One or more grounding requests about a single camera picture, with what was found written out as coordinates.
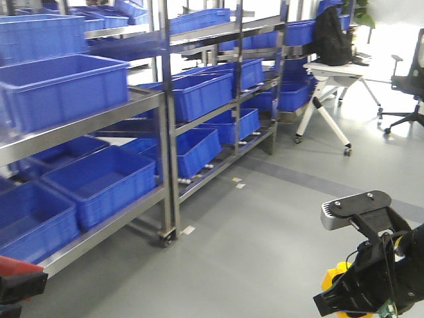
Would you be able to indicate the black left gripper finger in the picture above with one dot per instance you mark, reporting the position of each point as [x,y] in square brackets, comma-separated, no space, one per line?
[16,288]

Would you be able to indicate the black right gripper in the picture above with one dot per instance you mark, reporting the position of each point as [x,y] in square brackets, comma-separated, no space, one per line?
[387,269]

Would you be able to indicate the yellow toy brick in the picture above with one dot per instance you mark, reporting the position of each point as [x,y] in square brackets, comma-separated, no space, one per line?
[331,277]

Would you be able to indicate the red cube block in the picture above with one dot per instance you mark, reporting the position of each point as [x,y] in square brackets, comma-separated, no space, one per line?
[11,266]

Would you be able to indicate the blue bin bottom left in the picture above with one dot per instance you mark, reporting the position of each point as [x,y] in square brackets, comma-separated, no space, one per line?
[36,221]

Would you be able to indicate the blue bin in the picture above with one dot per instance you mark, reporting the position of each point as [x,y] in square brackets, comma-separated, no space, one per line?
[45,93]
[225,124]
[36,221]
[195,149]

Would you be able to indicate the blue bin lower shelf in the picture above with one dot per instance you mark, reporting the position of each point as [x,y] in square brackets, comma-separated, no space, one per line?
[103,183]

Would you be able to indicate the blue bin shelf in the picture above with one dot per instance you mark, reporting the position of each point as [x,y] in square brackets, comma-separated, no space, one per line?
[103,183]
[199,94]

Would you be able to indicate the blue bin upper left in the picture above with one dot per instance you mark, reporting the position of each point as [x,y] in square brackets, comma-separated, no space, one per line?
[45,93]

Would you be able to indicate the steel bin rack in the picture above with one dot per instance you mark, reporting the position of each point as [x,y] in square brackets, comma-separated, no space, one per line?
[148,113]

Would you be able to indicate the blue bin right lower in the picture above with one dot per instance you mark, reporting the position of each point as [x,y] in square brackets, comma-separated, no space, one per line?
[225,124]

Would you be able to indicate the blue bin lower middle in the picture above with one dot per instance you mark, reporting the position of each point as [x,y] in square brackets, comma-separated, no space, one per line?
[195,149]

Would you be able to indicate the blue bin middle shelf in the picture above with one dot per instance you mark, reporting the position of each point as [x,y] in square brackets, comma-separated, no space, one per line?
[199,94]

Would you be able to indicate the black office chair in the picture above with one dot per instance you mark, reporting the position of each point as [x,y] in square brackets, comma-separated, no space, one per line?
[411,84]

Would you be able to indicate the white desk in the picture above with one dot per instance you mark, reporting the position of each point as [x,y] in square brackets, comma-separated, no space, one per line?
[329,79]

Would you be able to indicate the black backpack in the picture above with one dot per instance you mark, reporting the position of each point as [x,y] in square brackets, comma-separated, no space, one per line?
[330,43]

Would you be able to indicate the green potted plant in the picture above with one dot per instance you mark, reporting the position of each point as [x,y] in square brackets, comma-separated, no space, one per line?
[358,12]

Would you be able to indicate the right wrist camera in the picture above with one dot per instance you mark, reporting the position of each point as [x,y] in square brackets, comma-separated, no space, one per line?
[336,214]

